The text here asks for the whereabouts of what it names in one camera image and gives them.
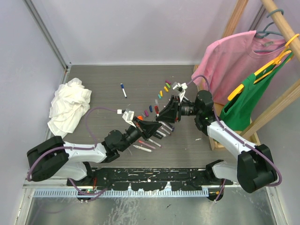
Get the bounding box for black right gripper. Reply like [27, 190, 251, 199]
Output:
[156, 95, 202, 123]

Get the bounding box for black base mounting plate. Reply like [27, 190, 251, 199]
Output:
[74, 168, 222, 191]

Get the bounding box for pink barcode labelled pen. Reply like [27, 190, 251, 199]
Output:
[138, 140, 156, 149]

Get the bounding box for wooden clothes rack frame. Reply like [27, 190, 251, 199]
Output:
[193, 0, 300, 151]

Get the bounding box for wooden hanging rod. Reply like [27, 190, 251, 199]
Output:
[261, 0, 300, 61]

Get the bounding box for green tank top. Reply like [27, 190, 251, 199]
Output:
[220, 57, 286, 131]

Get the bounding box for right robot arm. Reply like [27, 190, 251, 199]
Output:
[155, 90, 281, 193]

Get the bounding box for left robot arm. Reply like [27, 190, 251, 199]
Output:
[27, 117, 161, 186]

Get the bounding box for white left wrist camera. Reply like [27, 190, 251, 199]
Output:
[117, 109, 135, 127]

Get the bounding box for grey-blue clothes hanger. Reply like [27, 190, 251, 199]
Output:
[255, 8, 284, 39]

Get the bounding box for orange capped black highlighter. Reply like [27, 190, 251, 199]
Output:
[153, 132, 163, 139]

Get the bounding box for blue capped white marker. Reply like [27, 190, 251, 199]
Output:
[120, 83, 127, 98]

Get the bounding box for pink t-shirt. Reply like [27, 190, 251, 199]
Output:
[192, 30, 285, 105]

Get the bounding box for white crumpled cloth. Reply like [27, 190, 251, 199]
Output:
[47, 78, 92, 138]

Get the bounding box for red capped white marker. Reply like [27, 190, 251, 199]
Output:
[154, 105, 159, 117]

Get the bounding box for white slotted cable duct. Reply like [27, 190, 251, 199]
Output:
[32, 189, 209, 198]

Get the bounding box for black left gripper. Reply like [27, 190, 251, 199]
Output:
[119, 116, 161, 152]

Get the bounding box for yellow clothes hanger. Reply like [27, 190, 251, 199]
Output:
[227, 34, 300, 101]

